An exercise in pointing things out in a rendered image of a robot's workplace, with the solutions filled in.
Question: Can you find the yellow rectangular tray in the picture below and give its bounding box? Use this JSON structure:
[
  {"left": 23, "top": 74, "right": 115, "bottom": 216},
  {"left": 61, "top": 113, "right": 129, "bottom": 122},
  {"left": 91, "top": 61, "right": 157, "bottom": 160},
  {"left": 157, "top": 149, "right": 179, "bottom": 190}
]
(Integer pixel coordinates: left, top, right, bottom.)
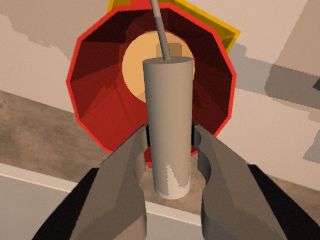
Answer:
[{"left": 106, "top": 0, "right": 240, "bottom": 54}]

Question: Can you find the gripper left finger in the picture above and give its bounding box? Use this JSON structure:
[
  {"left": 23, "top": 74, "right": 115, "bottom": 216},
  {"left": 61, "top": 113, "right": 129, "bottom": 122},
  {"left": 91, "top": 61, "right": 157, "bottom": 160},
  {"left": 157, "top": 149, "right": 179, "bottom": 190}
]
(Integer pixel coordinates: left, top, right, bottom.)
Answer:
[{"left": 32, "top": 123, "right": 150, "bottom": 240}]

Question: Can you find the red pail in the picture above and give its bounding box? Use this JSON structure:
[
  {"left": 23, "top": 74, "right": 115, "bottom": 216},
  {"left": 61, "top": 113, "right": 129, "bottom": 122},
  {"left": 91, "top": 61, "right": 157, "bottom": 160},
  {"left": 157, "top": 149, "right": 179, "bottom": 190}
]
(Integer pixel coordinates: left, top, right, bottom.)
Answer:
[{"left": 66, "top": 0, "right": 237, "bottom": 199}]

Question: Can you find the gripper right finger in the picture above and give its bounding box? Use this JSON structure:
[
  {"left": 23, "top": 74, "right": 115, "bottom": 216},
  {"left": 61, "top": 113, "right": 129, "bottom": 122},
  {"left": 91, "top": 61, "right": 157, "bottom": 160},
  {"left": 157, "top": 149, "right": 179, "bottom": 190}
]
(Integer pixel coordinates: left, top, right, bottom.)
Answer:
[{"left": 191, "top": 122, "right": 320, "bottom": 240}]

